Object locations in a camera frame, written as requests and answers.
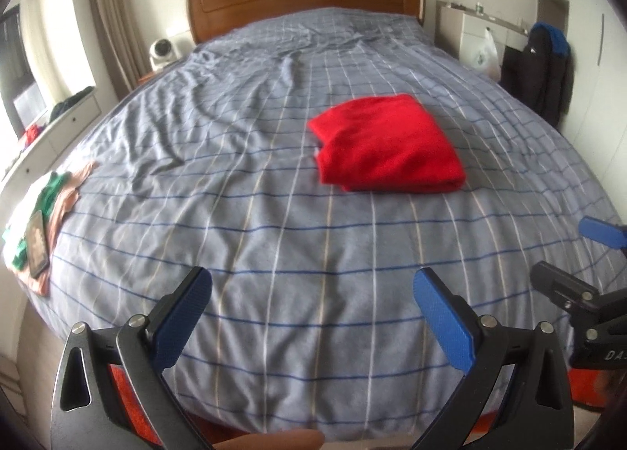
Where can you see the window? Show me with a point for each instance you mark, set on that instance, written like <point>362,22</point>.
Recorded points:
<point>14,68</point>

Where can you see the white plastic bag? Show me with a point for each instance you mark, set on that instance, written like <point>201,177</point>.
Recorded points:
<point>482,55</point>

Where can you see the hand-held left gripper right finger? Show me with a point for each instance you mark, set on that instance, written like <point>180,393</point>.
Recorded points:
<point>443,313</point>

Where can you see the white dresser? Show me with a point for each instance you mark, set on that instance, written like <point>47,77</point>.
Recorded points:
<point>63,131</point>

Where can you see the white round fan heater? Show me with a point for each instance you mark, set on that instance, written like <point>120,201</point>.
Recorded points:
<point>161,52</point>

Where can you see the small red cloth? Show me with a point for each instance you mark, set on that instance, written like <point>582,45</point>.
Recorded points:
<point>32,133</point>

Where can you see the grey-blue checked bed blanket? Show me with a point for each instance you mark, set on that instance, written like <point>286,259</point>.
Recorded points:
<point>245,234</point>

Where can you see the white wardrobe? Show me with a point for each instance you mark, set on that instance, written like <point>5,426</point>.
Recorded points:
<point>592,14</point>

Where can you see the blue garment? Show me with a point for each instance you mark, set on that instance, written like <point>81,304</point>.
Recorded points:
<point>553,36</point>

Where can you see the wooden nightstand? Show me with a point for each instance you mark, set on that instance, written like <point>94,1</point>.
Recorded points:
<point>146,77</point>

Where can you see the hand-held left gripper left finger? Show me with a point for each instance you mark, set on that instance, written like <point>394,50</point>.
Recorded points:
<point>188,303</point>

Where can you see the clear water bottle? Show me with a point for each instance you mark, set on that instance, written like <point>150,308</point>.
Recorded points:
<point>479,4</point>

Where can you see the phone in brown case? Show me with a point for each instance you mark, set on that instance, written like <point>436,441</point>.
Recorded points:
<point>36,246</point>

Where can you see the red sweater with white print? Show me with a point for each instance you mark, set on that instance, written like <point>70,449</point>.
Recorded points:
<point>387,146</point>

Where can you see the black jacket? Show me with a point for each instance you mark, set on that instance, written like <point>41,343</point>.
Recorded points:
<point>536,82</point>

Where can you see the dark clothes pile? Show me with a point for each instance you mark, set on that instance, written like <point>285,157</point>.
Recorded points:
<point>73,99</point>

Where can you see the pile of clothes green pink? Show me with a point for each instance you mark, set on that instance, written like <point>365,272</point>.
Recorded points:
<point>68,200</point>

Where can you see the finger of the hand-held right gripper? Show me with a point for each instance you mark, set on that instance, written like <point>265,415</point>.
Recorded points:
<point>563,286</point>
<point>605,233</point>

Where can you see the beige curtain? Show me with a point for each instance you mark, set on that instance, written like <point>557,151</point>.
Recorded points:
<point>112,14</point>

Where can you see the white desk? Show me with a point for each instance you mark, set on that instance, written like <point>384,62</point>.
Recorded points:
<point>458,28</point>

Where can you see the orange fuzzy bed sheet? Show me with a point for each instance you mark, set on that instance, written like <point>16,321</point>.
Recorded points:
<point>592,389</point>

